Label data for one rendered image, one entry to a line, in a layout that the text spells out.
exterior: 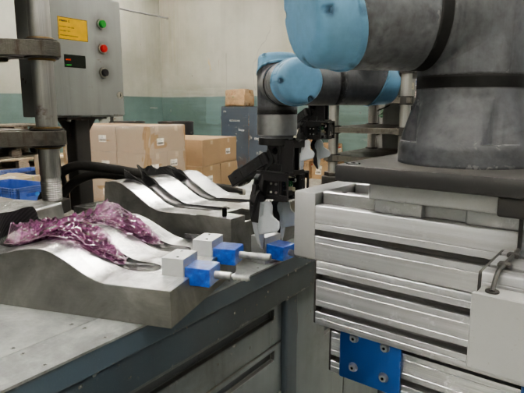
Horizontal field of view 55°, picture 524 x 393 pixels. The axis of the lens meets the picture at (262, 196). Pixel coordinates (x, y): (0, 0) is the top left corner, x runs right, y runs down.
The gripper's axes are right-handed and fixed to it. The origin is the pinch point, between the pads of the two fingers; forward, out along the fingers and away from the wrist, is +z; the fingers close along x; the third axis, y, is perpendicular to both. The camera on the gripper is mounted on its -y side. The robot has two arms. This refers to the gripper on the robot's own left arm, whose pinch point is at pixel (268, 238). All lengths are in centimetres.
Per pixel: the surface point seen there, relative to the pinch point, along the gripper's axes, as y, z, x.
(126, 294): 2.5, 0.3, -35.6
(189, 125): -531, 3, 477
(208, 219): -10.0, -3.6, -6.6
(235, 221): -4.4, -3.6, -4.9
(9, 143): -83, -16, -11
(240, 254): 5.5, -1.1, -14.6
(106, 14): -94, -57, 30
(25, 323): -8.8, 4.6, -44.9
